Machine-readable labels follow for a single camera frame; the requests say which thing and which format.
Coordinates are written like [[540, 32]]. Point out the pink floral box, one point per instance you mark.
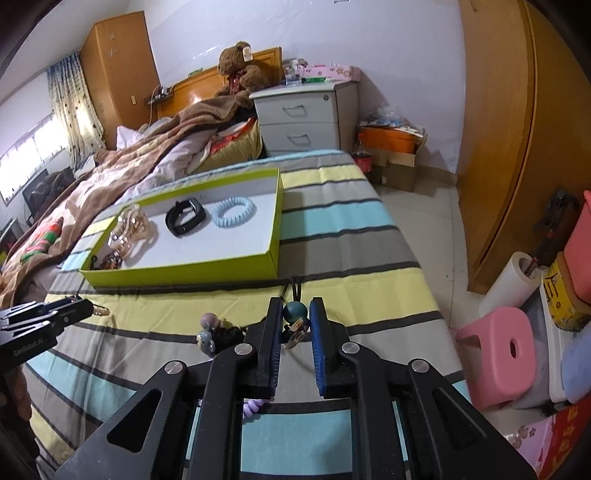
[[332, 73]]

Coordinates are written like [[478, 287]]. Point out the pink plastic stool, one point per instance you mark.
[[489, 369]]

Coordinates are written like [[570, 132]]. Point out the patterned curtain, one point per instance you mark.
[[76, 110]]

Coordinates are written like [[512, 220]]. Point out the wooden headboard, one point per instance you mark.
[[194, 90]]

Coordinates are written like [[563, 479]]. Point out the grey nightstand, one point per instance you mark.
[[300, 120]]

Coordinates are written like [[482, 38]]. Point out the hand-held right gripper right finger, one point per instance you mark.
[[318, 350]]

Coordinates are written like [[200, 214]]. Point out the clear plastic bag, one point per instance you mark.
[[390, 120]]

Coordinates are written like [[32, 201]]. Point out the black chair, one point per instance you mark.
[[46, 189]]

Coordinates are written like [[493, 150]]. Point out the small wooden wardrobe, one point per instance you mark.
[[115, 74]]

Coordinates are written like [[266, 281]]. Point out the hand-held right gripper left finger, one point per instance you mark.
[[276, 350]]

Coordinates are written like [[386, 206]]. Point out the pink storage bin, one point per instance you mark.
[[579, 244]]

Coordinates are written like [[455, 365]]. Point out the yellow tin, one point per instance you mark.
[[563, 300]]

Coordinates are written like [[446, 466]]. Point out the striped bed sheet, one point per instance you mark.
[[369, 258]]

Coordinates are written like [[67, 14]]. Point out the pink flowered carton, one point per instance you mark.
[[526, 443]]

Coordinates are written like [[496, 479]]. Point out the large wooden wardrobe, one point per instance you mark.
[[508, 138]]

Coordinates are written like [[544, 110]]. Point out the green shallow box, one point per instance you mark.
[[221, 240]]

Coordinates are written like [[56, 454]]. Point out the cardboard box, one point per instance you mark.
[[397, 173]]

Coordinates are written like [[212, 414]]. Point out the pale blue cloth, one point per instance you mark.
[[577, 374]]

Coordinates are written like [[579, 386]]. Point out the yellow red pillow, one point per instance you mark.
[[240, 143]]

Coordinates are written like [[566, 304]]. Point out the clear hair claw clip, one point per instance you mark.
[[134, 226]]

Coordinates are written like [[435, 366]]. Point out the clear jar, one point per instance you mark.
[[293, 73]]

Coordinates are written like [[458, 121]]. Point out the power strip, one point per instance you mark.
[[159, 94]]

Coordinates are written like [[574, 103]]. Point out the brown blanket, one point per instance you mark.
[[92, 184]]

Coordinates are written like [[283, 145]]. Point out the person's left hand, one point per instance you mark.
[[21, 397]]

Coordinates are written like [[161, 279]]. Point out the white plastic container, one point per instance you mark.
[[547, 360]]

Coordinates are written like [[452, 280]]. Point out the black smart band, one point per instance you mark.
[[175, 221]]

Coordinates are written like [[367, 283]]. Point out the pale lilac quilt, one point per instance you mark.
[[184, 152]]

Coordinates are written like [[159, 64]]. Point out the window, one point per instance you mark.
[[32, 157]]

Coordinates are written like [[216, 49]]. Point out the brown teddy bear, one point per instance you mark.
[[242, 69]]

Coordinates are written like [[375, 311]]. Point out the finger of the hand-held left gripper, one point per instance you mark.
[[23, 313], [69, 311]]

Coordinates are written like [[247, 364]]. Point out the white paper roll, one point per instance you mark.
[[505, 286]]

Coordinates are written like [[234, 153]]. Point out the red printed box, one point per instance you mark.
[[570, 443]]

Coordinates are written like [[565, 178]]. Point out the black metal tool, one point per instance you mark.
[[556, 217]]

